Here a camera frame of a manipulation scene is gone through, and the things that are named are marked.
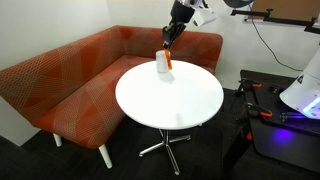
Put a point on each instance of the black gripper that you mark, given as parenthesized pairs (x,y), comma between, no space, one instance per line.
(181,12)

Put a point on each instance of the orange marker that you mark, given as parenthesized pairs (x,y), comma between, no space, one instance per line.
(168,61)

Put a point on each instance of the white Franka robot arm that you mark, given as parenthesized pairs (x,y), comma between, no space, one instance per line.
(303,90)

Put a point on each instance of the white ceramic mug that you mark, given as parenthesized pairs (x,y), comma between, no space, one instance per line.
(161,61)

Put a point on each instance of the chrome star table base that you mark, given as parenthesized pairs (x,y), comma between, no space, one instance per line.
(165,146)

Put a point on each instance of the black breadboard plate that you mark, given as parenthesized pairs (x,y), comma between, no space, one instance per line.
(266,100)

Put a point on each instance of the brown pin board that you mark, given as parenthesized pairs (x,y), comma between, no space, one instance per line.
(286,8)

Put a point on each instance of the orange patterned corner sofa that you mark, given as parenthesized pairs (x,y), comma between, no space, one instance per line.
(66,86)

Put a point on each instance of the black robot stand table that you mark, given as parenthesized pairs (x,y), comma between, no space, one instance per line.
(286,150)

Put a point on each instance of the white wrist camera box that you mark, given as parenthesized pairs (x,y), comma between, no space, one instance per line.
(204,16)

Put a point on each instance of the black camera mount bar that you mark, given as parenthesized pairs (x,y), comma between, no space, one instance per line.
(283,20)

